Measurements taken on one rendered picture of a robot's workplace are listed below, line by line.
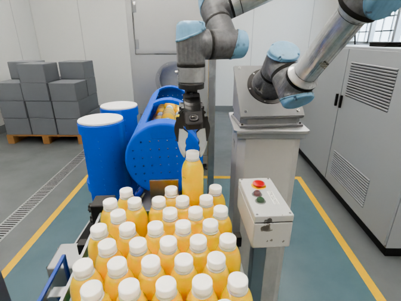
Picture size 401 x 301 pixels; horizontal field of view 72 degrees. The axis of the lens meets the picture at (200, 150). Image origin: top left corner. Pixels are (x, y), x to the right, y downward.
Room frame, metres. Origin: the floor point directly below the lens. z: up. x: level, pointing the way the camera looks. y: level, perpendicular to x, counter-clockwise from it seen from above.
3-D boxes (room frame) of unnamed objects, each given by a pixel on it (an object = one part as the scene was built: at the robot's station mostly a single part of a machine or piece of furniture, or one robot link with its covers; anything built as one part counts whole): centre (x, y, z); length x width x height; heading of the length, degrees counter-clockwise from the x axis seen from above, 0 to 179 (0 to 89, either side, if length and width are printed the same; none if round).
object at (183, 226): (0.56, 0.04, 1.07); 0.04 x 0.04 x 0.02
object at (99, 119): (1.71, 0.64, 1.03); 0.28 x 0.28 x 0.01
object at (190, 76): (0.76, 0.03, 1.41); 0.08 x 0.08 x 0.05
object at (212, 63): (2.37, -0.10, 0.85); 0.06 x 0.06 x 1.70; 4
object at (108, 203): (0.67, 0.26, 1.07); 0.04 x 0.04 x 0.02
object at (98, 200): (0.80, 0.32, 0.95); 0.10 x 0.07 x 0.10; 94
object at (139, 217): (0.67, 0.19, 0.98); 0.07 x 0.07 x 0.17
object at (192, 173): (0.74, 0.02, 1.10); 0.07 x 0.07 x 0.17
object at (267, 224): (0.67, -0.18, 1.05); 0.20 x 0.10 x 0.10; 4
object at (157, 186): (0.85, 0.13, 0.99); 0.10 x 0.02 x 0.12; 94
